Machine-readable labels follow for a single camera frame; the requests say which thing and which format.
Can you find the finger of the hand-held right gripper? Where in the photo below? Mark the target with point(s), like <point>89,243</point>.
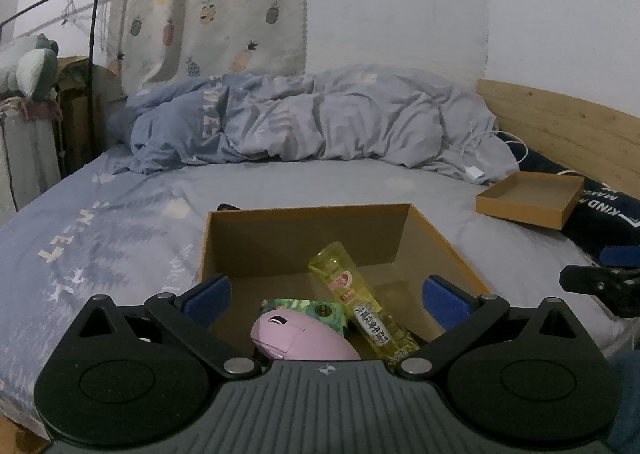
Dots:
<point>590,279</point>
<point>622,256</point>

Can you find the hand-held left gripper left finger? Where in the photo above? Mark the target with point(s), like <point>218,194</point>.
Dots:
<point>210,296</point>

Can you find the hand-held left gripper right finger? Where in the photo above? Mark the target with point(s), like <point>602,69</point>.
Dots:
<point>442,301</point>

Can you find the brown cardboard box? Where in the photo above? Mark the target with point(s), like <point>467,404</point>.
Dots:
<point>300,244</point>

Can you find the dark blue printed pillow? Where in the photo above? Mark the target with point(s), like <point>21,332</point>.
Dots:
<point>600,219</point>

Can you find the green patterned packet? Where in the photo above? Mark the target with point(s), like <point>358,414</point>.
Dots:
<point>300,306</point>

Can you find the small black object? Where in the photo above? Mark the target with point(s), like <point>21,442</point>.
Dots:
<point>227,206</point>

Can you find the pink computer mouse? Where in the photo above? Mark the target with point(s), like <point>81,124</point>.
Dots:
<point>300,339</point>

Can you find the brown cardboard box lid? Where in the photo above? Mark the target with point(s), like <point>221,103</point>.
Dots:
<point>530,194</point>

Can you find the yellow plastic bottle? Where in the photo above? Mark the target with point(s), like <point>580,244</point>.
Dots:
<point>340,279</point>

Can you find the person's blue clothing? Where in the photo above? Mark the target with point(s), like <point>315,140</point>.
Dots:
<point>629,394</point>

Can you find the white charger plug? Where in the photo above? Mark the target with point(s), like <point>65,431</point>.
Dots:
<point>476,173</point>

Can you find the wooden headboard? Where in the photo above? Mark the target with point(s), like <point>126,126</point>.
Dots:
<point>560,124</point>

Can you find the blue grey duvet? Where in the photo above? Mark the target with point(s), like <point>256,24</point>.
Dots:
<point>350,119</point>

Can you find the wooden cabinet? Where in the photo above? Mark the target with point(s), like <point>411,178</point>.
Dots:
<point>75,124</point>

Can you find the white cabinet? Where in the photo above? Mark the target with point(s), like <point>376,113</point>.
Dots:
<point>30,159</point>

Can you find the white and green plush toy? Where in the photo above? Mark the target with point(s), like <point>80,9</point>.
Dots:
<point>35,69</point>

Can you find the pineapple print curtain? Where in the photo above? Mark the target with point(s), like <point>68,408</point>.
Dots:
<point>210,9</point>

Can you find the black metal bed frame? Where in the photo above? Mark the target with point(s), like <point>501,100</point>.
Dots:
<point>92,59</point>

